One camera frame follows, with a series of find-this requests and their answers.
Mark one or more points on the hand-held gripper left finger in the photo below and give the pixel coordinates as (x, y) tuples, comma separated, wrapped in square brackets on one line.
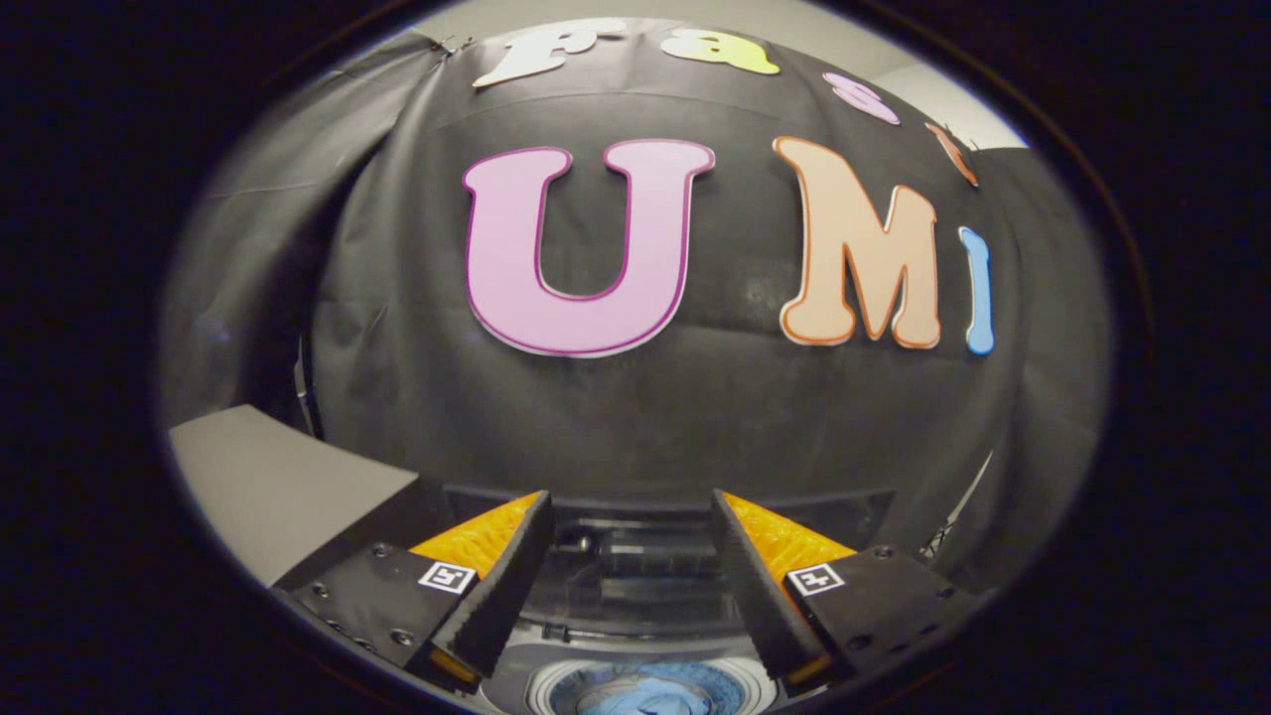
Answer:
[(511, 576)]

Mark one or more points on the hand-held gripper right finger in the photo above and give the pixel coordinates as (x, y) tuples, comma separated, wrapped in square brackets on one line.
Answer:
[(750, 586)]

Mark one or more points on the light blue polo shirt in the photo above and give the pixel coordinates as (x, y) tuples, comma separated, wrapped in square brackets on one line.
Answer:
[(645, 700)]

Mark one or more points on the black backdrop cloth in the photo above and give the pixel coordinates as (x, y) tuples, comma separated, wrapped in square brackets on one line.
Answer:
[(695, 417)]

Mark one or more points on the light stand tripod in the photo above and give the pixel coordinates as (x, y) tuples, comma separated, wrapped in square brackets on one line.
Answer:
[(938, 541)]

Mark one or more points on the dark and beige cabinet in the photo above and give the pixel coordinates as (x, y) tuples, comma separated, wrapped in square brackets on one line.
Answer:
[(268, 487)]

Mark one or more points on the backdrop stand pole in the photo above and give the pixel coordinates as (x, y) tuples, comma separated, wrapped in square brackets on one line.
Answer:
[(303, 387)]

